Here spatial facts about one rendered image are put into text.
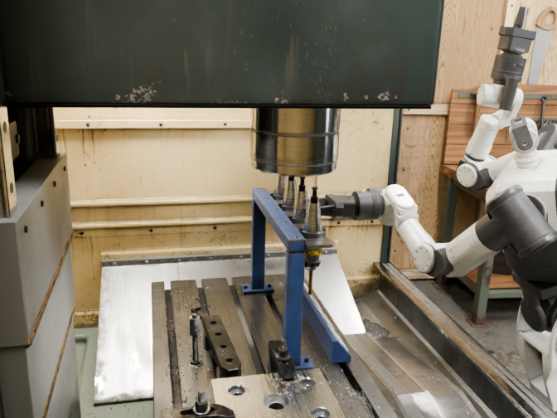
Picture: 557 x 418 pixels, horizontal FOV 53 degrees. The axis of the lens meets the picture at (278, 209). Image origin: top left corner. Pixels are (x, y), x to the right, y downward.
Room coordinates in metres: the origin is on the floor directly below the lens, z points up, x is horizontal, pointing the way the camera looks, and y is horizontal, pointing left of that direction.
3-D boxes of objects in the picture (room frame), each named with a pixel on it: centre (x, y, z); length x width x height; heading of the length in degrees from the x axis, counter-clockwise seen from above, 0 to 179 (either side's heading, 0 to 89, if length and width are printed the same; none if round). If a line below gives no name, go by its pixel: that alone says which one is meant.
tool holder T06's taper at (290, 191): (1.46, -0.03, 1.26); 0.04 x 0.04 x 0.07
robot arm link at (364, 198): (1.62, -0.21, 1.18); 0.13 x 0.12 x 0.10; 13
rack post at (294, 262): (1.18, -0.04, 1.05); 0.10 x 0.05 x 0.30; 103
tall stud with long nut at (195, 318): (1.19, 0.19, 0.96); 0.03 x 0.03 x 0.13
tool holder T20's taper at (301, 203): (1.36, -0.06, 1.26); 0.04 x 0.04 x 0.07
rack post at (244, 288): (1.61, 0.06, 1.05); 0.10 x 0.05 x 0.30; 103
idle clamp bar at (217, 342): (1.19, 0.13, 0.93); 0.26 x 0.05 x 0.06; 18
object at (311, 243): (1.20, -0.09, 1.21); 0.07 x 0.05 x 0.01; 103
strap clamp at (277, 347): (1.05, -0.02, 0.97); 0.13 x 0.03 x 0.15; 13
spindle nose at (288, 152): (1.00, -0.02, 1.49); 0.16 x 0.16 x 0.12
